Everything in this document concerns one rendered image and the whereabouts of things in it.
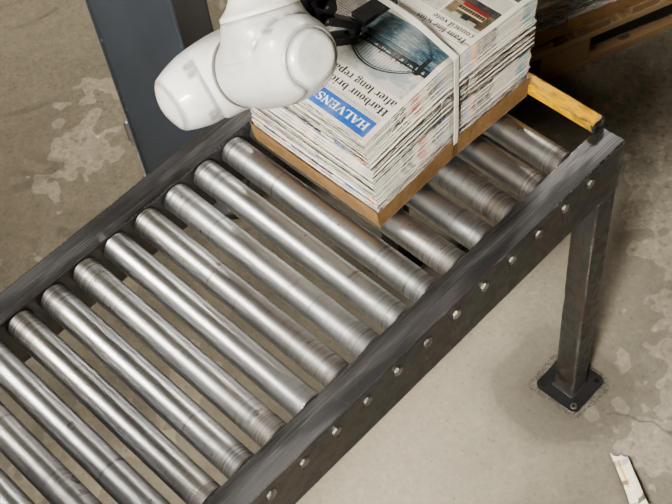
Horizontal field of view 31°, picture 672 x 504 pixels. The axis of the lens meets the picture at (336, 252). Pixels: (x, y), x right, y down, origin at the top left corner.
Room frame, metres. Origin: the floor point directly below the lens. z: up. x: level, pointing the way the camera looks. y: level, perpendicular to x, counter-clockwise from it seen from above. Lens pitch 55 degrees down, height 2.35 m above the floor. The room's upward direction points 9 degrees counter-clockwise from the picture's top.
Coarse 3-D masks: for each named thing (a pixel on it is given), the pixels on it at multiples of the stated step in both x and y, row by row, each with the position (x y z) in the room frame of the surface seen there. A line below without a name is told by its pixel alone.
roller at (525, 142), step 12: (504, 120) 1.31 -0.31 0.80; (516, 120) 1.30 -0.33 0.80; (492, 132) 1.30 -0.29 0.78; (504, 132) 1.29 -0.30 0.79; (516, 132) 1.28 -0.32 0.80; (528, 132) 1.27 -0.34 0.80; (504, 144) 1.28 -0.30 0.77; (516, 144) 1.26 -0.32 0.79; (528, 144) 1.25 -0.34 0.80; (540, 144) 1.24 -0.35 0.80; (552, 144) 1.24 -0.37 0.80; (528, 156) 1.24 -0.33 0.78; (540, 156) 1.23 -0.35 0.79; (552, 156) 1.22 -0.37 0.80; (564, 156) 1.21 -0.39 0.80; (540, 168) 1.22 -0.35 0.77; (552, 168) 1.20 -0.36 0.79
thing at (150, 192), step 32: (224, 128) 1.39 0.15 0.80; (192, 160) 1.33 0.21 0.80; (128, 192) 1.28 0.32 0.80; (160, 192) 1.27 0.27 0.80; (96, 224) 1.23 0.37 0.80; (128, 224) 1.22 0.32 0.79; (64, 256) 1.17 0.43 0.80; (96, 256) 1.18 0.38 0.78; (32, 288) 1.12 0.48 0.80; (0, 320) 1.07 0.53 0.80
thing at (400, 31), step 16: (336, 0) 1.40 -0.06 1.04; (352, 0) 1.39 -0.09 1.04; (368, 0) 1.39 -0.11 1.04; (384, 16) 1.35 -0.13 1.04; (400, 16) 1.34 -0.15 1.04; (416, 16) 1.33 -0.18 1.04; (384, 32) 1.31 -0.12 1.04; (400, 32) 1.31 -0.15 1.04; (416, 32) 1.30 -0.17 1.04; (432, 32) 1.30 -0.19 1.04; (448, 32) 1.29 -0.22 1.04; (416, 48) 1.27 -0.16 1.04; (432, 48) 1.26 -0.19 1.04; (464, 48) 1.25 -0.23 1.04; (432, 64) 1.23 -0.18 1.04; (448, 64) 1.23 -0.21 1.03; (464, 64) 1.25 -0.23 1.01; (448, 80) 1.23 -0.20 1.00; (464, 80) 1.25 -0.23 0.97; (448, 96) 1.23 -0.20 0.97; (464, 96) 1.25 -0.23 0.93; (448, 112) 1.23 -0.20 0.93; (464, 112) 1.26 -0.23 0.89; (448, 128) 1.24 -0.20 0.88; (464, 128) 1.25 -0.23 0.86; (448, 144) 1.23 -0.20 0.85
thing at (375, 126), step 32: (352, 64) 1.26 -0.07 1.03; (384, 64) 1.25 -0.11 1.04; (416, 64) 1.24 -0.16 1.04; (320, 96) 1.21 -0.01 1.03; (352, 96) 1.20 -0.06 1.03; (384, 96) 1.19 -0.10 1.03; (416, 96) 1.18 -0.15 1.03; (288, 128) 1.27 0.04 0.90; (320, 128) 1.19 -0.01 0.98; (352, 128) 1.15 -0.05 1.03; (384, 128) 1.14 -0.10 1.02; (416, 128) 1.18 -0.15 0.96; (320, 160) 1.22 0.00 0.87; (352, 160) 1.15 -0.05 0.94; (384, 160) 1.14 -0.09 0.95; (416, 160) 1.19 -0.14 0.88; (352, 192) 1.17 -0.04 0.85; (384, 192) 1.14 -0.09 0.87
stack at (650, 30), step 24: (552, 0) 2.09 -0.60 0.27; (576, 0) 2.11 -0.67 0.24; (600, 0) 2.13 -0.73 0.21; (648, 0) 2.17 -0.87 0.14; (552, 24) 2.08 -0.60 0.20; (600, 24) 2.12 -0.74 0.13; (648, 24) 2.20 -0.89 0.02; (552, 48) 2.09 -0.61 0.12; (576, 48) 2.11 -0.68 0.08; (600, 48) 2.15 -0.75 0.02; (624, 48) 2.15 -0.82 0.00; (552, 72) 2.09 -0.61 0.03
